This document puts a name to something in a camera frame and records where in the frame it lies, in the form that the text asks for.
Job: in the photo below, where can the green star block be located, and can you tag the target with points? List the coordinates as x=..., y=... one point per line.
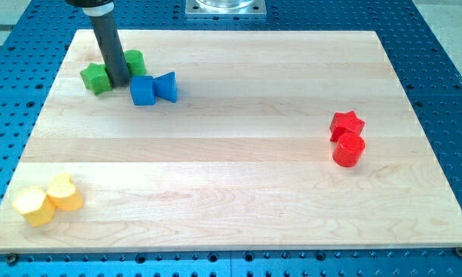
x=95, y=78

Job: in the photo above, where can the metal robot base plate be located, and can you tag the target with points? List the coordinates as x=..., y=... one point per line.
x=225, y=8

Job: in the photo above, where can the blue cube block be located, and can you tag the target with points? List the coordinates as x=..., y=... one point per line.
x=141, y=89

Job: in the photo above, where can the wooden board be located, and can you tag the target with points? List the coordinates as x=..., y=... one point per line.
x=243, y=160

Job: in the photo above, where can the yellow heart block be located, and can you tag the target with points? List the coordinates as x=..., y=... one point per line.
x=64, y=194

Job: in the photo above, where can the red star block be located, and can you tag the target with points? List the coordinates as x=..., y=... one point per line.
x=345, y=122

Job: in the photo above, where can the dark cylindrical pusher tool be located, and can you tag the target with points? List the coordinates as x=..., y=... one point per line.
x=106, y=33

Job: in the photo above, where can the green cylinder block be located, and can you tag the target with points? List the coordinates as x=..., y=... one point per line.
x=135, y=62

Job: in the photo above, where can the blue triangle block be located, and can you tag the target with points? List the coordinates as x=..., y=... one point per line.
x=165, y=87

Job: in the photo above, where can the yellow hexagon block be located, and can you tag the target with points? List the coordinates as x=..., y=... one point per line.
x=35, y=206

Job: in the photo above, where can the red cylinder block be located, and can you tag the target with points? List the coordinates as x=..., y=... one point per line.
x=348, y=150

